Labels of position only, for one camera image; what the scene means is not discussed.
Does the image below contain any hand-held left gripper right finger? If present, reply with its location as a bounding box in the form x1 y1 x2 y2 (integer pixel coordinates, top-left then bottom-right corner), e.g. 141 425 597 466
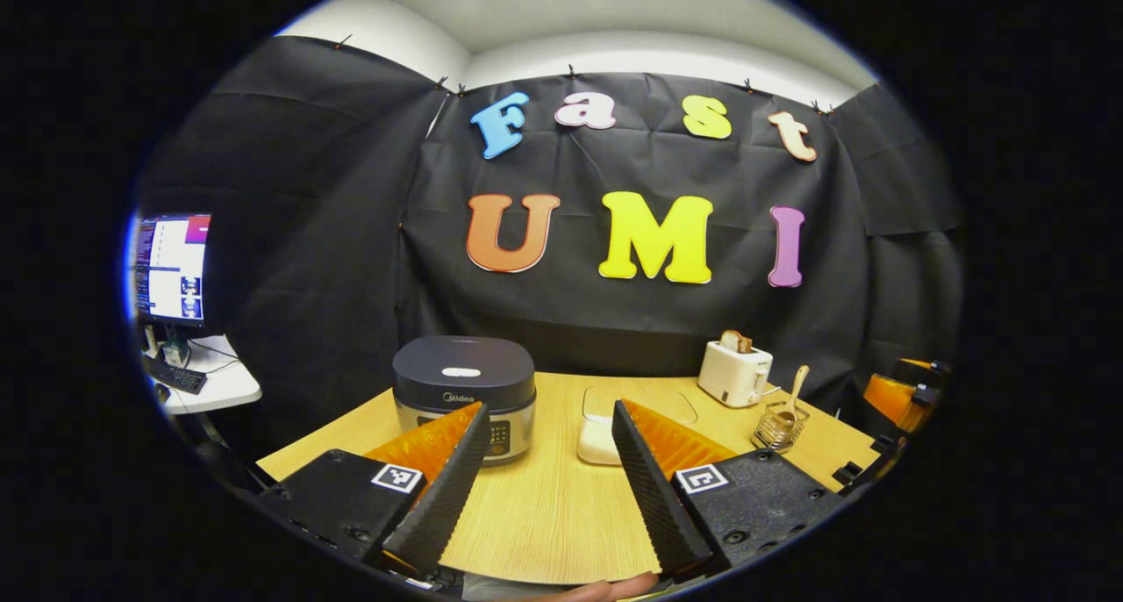
612 398 848 581

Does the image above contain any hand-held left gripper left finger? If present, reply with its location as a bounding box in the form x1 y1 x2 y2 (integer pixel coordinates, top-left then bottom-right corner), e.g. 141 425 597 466
259 402 492 578

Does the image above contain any clear box of white rice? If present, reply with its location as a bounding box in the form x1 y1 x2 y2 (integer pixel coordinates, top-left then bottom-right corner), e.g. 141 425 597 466
576 384 700 467

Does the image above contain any wooden spoon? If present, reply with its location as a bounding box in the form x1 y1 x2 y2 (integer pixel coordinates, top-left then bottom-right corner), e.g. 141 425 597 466
776 365 812 429

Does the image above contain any wire chopstick holder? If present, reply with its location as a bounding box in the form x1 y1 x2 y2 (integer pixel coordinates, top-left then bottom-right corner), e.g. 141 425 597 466
752 400 811 455

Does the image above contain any dark grey rice cooker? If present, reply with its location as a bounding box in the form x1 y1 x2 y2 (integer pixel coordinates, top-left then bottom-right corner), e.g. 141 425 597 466
392 336 537 467

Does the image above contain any white toaster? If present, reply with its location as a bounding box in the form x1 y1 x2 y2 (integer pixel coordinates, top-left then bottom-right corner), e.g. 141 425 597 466
697 339 775 408

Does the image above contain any white side table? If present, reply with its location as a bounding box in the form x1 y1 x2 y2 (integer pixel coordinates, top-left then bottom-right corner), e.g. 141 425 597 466
145 334 262 416

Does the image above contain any black keyboard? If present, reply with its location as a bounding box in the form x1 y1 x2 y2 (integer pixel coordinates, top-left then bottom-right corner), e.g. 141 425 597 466
145 354 208 396

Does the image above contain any black backdrop cloth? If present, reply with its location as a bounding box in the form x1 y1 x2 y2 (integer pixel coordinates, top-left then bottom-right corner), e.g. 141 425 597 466
136 36 966 449

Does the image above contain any computer monitor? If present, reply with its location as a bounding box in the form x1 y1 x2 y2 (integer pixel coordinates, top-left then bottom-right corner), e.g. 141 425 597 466
133 213 212 328

